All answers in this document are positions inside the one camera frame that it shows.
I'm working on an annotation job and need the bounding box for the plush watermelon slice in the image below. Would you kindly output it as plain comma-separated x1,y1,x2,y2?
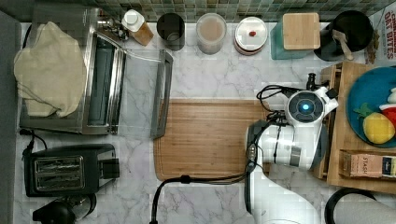
379,104,396,127

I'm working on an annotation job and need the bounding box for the bamboo drawer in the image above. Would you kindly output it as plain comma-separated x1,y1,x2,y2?
313,63,343,180

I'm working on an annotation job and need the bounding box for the clear cereal container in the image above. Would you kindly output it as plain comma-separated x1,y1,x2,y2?
196,13,227,55

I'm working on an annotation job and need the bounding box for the white capped seasoning bottle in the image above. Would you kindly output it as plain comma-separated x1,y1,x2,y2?
121,9,153,46

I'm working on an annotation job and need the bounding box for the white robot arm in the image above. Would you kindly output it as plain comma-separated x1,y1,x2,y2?
245,73,338,224

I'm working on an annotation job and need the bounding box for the blue round plate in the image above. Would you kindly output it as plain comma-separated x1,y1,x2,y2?
346,67,396,148

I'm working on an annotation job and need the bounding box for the oat bites box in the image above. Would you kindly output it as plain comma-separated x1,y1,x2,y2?
364,3,396,67

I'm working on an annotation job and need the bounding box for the teal container with bamboo lid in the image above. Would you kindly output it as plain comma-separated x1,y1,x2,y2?
270,12,320,60

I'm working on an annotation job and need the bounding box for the white plush item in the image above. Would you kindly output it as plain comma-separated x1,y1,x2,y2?
388,88,396,104

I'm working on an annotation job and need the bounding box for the yellow plush pineapple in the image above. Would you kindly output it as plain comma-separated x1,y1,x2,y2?
354,103,395,145

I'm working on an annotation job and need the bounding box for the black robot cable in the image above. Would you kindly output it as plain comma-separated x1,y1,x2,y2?
148,83,300,224

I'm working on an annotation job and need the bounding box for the large bamboo cutting board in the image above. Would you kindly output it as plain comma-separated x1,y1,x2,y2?
153,99,267,180

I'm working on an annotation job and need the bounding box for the stainless toaster oven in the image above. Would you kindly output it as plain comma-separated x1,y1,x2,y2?
20,4,173,139

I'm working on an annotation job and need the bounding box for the wooden spoon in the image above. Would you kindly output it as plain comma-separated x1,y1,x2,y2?
332,30,354,61

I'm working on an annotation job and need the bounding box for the black and silver toaster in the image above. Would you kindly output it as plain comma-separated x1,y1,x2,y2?
23,144,120,197

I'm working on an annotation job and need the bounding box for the bamboo drawer cabinet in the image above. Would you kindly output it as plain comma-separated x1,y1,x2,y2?
327,62,396,194

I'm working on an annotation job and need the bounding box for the black utensil pot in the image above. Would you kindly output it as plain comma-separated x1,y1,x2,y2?
314,10,374,62

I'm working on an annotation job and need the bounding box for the beige cloth oven mitt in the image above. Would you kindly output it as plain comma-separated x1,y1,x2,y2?
14,21,87,117

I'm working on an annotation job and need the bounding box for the jar with white lid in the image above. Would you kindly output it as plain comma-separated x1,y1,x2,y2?
233,17,268,56

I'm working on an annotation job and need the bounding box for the dark cylindrical cup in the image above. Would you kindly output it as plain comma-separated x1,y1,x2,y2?
157,13,185,51

